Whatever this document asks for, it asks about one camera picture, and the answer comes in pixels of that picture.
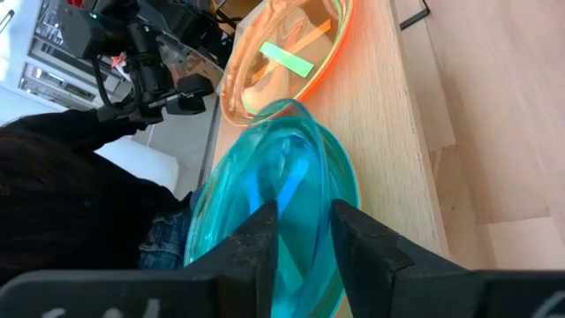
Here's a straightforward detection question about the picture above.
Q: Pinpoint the white box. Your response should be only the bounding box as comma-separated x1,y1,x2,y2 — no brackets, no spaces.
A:
94,135,181,192

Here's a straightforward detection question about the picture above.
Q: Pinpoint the person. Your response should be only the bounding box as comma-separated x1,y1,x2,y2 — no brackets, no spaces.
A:
0,108,198,288

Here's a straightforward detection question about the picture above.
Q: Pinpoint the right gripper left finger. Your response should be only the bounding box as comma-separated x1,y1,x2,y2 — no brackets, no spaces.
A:
0,201,279,318

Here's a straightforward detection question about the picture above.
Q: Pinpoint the wooden shelf with black legs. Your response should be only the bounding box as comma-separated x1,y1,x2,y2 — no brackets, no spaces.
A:
196,0,458,318

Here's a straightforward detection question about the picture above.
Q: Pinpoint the white metal rack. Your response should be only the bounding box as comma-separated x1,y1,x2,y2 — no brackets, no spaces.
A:
0,0,133,114

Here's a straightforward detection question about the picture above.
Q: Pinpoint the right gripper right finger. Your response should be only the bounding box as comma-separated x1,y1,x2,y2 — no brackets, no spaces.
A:
330,199,565,318

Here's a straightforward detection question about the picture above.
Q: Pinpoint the orange translucent plastic plate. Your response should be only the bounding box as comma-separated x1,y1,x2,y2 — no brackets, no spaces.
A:
219,0,356,128

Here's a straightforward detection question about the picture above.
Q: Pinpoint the blue translucent plastic plate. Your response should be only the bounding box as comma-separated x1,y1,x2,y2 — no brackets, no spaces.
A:
240,97,350,318
183,117,361,318

